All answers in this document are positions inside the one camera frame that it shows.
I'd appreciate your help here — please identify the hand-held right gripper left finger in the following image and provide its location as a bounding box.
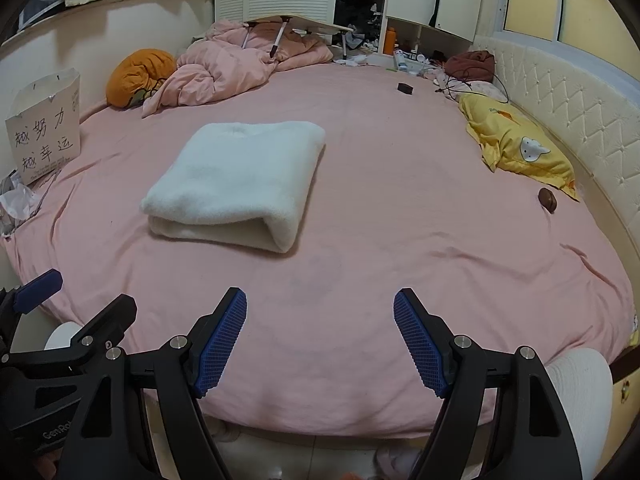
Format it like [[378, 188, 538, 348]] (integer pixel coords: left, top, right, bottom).
[[56, 287, 248, 480]]

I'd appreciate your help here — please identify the white paper bag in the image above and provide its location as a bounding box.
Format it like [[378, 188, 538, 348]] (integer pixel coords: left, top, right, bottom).
[[5, 69, 82, 186]]

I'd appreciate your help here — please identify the person's left leg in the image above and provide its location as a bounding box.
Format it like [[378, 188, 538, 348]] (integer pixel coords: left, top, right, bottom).
[[44, 321, 83, 351]]

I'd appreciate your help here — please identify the white padded headboard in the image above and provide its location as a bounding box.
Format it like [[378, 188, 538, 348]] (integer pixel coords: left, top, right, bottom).
[[472, 35, 640, 271]]

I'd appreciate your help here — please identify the person's right leg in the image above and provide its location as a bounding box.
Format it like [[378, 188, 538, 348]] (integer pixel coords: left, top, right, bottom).
[[542, 349, 615, 480]]

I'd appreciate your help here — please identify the yellow cartoon pillow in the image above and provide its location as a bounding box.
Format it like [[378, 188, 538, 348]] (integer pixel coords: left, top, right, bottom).
[[458, 92, 581, 202]]

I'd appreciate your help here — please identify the crumpled white plastic bag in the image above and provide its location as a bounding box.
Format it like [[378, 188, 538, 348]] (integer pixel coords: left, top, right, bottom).
[[0, 170, 46, 236]]

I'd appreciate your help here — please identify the folding bed table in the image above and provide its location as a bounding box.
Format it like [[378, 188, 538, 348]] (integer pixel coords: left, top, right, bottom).
[[242, 12, 368, 58]]

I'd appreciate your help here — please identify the pink bed sheet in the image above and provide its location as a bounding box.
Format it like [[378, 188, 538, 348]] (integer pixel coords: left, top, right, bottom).
[[0, 62, 636, 438]]

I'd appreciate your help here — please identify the maroon cloth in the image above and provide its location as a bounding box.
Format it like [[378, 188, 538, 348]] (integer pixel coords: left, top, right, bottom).
[[444, 51, 497, 81]]

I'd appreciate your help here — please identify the white shelf unit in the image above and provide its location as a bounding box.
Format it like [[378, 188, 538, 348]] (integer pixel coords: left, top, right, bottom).
[[378, 14, 476, 58]]

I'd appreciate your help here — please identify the person's leg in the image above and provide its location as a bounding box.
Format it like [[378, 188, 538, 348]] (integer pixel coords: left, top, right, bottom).
[[542, 349, 615, 480], [44, 321, 83, 351]]

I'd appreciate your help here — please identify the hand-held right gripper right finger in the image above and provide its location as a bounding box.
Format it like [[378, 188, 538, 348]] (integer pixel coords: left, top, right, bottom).
[[393, 287, 583, 480]]

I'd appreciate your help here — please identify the orange pillow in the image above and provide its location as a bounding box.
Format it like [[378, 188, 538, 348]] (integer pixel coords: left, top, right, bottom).
[[106, 48, 178, 109]]

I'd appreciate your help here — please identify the white fluffy cardigan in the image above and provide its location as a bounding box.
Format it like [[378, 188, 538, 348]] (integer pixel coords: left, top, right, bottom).
[[140, 121, 327, 254]]

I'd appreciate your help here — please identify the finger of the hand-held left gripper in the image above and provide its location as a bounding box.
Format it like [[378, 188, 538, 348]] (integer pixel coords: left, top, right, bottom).
[[0, 294, 138, 367], [0, 269, 63, 331]]

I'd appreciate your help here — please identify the pink patterned pillow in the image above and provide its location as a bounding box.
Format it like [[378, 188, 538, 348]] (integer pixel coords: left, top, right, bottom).
[[432, 72, 508, 103]]

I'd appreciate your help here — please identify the black cable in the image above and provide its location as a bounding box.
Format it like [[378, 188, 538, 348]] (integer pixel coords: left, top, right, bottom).
[[437, 67, 511, 106]]

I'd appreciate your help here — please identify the pink duvet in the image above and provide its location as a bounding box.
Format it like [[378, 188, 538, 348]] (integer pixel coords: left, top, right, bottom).
[[141, 19, 333, 118]]

